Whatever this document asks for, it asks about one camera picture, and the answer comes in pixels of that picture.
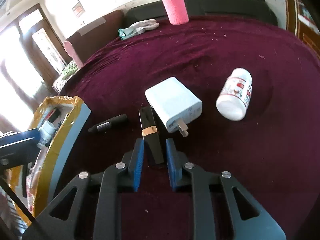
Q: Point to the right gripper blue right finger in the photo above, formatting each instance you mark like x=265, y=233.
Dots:
x=175, y=162

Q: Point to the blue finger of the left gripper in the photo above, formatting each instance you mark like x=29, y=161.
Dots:
x=12, y=137

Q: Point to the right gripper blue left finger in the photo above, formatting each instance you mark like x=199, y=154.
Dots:
x=133, y=166

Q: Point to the white bottle green label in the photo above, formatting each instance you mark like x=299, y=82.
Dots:
x=47, y=132

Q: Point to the small black clip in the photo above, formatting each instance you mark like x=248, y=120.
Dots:
x=151, y=136

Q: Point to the white bottle red label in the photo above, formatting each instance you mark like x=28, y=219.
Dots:
x=234, y=98

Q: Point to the white tray with yellow tape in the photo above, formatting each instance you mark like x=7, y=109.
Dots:
x=49, y=164

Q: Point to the black silver pen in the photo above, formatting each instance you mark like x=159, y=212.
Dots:
x=113, y=122

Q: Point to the white power adapter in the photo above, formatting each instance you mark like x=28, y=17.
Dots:
x=175, y=105

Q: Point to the maroon bed blanket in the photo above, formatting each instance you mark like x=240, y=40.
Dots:
x=273, y=151

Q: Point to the brown armchair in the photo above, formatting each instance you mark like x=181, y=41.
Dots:
x=89, y=39

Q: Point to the white green glove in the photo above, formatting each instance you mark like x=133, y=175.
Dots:
x=137, y=28

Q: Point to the pink water bottle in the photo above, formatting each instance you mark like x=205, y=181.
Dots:
x=176, y=11

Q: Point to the black headboard cushion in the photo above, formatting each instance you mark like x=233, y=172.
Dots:
x=256, y=9

